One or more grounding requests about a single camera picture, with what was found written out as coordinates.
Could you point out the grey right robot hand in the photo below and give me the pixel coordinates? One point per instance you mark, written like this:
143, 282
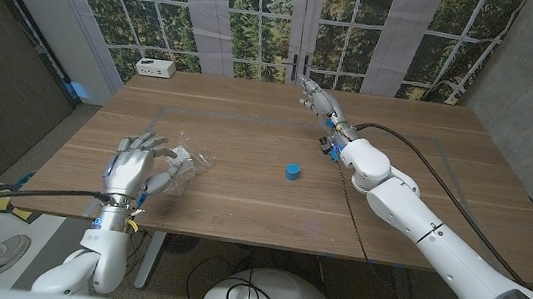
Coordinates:
326, 107

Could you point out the clear plastic wrap sheet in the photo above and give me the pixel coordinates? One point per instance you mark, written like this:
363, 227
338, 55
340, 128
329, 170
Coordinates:
199, 162

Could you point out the white box on table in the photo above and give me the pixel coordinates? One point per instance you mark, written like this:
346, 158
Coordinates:
155, 68

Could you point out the black ribbed round base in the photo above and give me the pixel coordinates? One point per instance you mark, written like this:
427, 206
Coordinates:
181, 243

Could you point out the printed forest window backdrop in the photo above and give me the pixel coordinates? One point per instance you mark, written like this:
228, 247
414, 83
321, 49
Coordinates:
261, 18

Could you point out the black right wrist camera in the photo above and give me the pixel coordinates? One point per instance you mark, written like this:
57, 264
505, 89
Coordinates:
326, 145

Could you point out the blue bottle cap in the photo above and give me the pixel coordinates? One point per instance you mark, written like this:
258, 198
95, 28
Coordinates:
292, 172

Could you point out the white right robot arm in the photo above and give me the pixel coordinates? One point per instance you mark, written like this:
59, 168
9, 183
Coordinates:
447, 245

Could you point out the white printed floor mat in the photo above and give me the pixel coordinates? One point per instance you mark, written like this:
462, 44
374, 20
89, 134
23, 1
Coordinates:
2, 220

